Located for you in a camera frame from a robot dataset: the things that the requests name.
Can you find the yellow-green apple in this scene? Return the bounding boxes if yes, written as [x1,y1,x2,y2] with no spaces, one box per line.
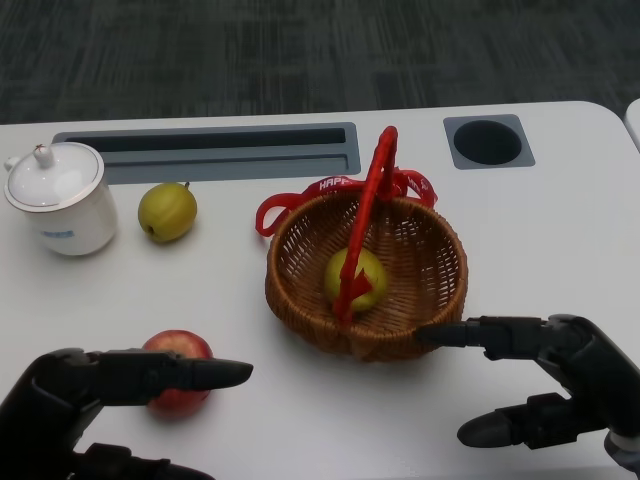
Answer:
[323,248,390,313]

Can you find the wicker basket with red handle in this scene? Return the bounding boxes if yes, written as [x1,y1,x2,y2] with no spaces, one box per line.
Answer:
[264,125,470,363]

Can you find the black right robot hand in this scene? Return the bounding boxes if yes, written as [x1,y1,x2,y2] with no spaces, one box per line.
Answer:
[417,313,640,450]

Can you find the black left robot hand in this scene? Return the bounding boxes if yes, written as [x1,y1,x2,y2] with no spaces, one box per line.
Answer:
[0,348,255,480]

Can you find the grey table grommet hole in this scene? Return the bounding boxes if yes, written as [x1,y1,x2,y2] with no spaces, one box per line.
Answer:
[442,114,536,171]

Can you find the white ceramic mug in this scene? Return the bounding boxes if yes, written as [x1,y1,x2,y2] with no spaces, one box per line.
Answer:
[3,155,120,257]

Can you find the red printed ribbon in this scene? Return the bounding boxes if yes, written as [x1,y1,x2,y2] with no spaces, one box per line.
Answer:
[255,167,440,240]

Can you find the white neighbouring table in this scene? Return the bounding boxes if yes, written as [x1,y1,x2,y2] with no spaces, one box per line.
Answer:
[624,98,640,151]

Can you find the yellow-green pear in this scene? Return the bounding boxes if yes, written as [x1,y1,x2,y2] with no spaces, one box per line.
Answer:
[137,181,198,244]

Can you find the red apple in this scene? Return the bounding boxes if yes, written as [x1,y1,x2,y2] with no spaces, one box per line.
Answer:
[141,329,214,420]

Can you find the white ceramic mug lid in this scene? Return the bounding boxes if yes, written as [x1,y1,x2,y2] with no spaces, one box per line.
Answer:
[4,142,105,210]

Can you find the grey table cable tray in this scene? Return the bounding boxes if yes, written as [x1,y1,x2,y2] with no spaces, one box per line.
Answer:
[51,121,362,186]

